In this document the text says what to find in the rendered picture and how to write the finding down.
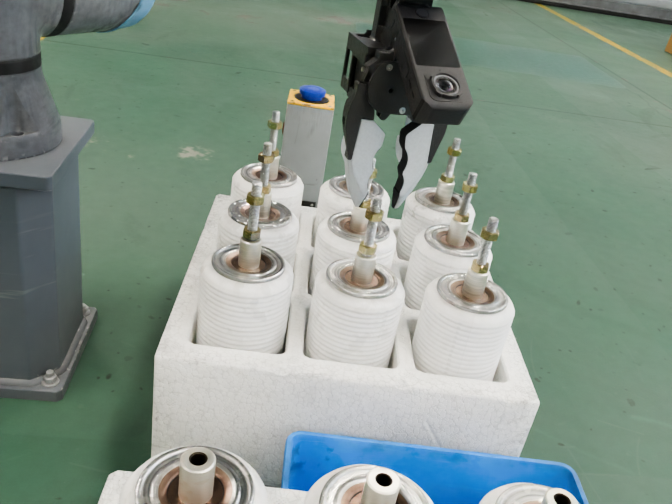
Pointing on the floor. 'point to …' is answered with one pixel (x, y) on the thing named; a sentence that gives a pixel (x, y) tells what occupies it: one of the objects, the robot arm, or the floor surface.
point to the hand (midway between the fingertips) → (380, 197)
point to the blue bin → (421, 467)
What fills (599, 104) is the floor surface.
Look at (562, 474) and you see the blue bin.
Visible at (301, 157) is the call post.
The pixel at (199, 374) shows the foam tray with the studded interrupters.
